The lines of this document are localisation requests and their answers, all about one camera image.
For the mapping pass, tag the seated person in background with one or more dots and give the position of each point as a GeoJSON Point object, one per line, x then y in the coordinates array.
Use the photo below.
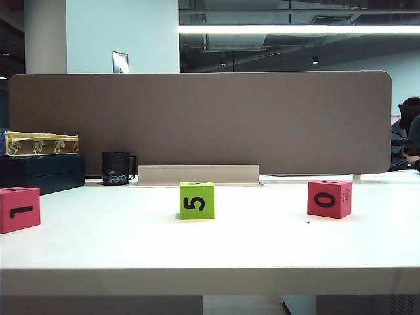
{"type": "Point", "coordinates": [399, 134]}

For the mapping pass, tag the silver wall plaque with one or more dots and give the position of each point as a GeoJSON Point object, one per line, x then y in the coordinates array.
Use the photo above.
{"type": "Point", "coordinates": [119, 61]}

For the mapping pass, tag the small black ceiling lamp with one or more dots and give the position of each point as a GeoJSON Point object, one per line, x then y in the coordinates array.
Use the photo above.
{"type": "Point", "coordinates": [315, 60]}

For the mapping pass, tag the white divider foot bracket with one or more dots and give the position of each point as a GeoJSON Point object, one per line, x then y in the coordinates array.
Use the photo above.
{"type": "Point", "coordinates": [357, 177]}

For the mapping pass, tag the black office chair headrest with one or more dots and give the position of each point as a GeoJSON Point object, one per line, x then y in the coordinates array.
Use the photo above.
{"type": "Point", "coordinates": [407, 113]}

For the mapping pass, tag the yellow patterned box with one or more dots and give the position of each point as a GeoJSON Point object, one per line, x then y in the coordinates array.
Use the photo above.
{"type": "Point", "coordinates": [39, 144]}

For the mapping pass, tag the dark blue case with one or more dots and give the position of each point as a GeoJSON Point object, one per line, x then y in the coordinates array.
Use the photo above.
{"type": "Point", "coordinates": [49, 170]}

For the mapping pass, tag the pink block with 0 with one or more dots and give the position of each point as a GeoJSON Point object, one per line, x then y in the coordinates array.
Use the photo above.
{"type": "Point", "coordinates": [328, 200]}

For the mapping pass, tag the grey vented under-desk panel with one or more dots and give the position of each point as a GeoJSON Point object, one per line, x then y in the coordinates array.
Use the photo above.
{"type": "Point", "coordinates": [367, 305]}

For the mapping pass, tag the red ceiling sign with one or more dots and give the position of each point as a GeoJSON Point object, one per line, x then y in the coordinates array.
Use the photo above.
{"type": "Point", "coordinates": [270, 54]}

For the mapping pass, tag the brown desk divider panel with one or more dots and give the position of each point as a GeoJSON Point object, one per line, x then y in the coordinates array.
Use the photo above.
{"type": "Point", "coordinates": [197, 121]}

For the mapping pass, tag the pink block with 1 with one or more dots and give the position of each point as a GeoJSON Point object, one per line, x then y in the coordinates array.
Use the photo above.
{"type": "Point", "coordinates": [19, 211]}

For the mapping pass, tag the long ceiling light strip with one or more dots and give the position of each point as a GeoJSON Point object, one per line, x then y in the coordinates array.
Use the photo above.
{"type": "Point", "coordinates": [295, 29]}

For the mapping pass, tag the green block with 5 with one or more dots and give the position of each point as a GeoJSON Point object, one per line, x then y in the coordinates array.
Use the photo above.
{"type": "Point", "coordinates": [197, 201]}

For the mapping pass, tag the black mug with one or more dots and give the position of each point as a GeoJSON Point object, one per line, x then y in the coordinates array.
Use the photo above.
{"type": "Point", "coordinates": [115, 167]}

